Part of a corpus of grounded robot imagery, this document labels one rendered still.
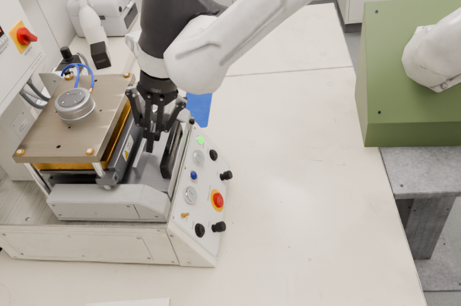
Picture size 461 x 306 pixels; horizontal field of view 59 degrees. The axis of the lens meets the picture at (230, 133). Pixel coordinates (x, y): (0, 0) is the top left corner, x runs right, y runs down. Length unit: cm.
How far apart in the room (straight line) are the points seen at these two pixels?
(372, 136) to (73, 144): 80
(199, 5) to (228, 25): 12
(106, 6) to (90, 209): 107
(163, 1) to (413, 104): 77
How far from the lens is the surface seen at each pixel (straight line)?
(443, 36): 86
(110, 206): 90
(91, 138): 86
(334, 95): 142
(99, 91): 99
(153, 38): 72
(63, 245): 108
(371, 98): 119
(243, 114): 136
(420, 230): 174
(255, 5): 57
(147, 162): 97
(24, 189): 112
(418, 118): 121
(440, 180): 122
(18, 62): 102
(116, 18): 182
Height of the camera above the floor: 164
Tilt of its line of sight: 43 degrees down
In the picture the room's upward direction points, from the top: 10 degrees counter-clockwise
